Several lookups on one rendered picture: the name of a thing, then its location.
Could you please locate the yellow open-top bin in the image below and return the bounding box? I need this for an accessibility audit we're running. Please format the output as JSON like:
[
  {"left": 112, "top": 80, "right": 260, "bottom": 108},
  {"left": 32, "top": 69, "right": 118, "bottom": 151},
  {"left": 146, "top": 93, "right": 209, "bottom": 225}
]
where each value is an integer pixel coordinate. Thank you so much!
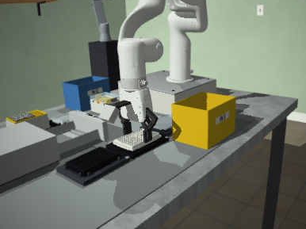
[{"left": 171, "top": 92, "right": 236, "bottom": 150}]

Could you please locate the blue open-top bin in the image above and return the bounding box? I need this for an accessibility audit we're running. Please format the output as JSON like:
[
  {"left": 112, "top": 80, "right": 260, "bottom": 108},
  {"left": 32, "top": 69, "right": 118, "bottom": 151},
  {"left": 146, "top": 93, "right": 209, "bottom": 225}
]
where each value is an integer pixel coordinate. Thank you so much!
[{"left": 62, "top": 76, "right": 110, "bottom": 112}]

